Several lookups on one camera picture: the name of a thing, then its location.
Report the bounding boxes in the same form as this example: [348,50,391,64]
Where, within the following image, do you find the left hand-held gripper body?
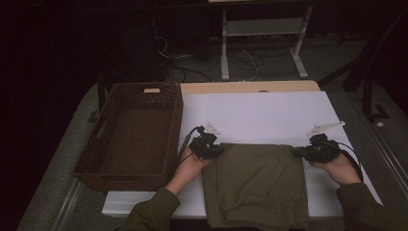
[189,122,223,161]

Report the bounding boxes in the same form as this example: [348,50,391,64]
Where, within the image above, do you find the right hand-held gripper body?
[302,120,346,164]

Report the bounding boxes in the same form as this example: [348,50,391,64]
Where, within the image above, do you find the olive green pants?
[201,142,311,231]

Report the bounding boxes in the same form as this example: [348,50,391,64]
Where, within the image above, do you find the brown woven basket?
[72,82,185,193]

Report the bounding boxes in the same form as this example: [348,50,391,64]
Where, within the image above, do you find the person's right hand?
[309,153,362,188]

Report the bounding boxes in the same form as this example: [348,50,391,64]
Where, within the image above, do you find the person's left hand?
[165,153,213,197]

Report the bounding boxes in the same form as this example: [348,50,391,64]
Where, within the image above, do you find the white board sheet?
[101,90,383,219]

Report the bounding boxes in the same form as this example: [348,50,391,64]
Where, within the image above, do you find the black metal stand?
[317,9,408,123]

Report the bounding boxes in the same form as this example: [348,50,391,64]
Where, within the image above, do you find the left hand-held gripper cable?
[174,125,205,168]

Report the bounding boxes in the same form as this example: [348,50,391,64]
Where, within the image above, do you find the hand-held gripper cable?
[336,141,365,184]
[174,125,205,168]

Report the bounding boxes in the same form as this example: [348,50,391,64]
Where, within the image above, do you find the right hand-held gripper cable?
[336,141,365,184]

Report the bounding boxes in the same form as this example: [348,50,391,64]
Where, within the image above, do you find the metal rail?
[365,123,408,197]
[51,178,83,231]

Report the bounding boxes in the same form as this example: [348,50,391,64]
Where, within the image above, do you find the tangle of floor cables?
[153,34,268,83]

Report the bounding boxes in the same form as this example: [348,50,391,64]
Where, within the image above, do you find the black post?
[96,74,108,112]

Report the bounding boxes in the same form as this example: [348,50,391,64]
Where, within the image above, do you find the white metal desk frame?
[220,5,314,81]

